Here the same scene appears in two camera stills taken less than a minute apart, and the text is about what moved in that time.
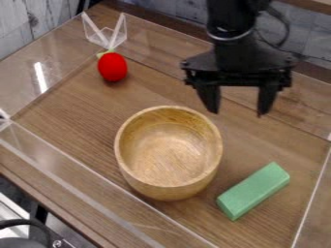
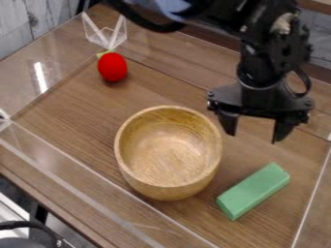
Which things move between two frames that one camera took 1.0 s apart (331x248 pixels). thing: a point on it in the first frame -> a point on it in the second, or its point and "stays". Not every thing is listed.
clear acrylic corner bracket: (108, 37) stays
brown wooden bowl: (169, 148) stays
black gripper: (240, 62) -> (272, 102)
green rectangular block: (242, 199) stays
